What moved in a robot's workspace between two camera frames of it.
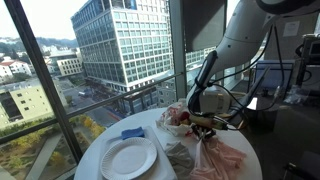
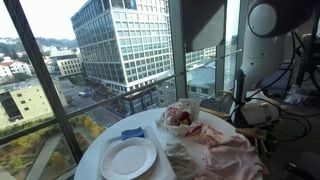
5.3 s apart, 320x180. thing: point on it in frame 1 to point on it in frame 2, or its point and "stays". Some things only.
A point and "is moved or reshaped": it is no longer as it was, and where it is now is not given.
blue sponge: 132,133 stays
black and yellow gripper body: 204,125 to 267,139
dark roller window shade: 204,23 stays
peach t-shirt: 214,160 is moved or reshaped
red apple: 185,115 stays
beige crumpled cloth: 181,160 stays
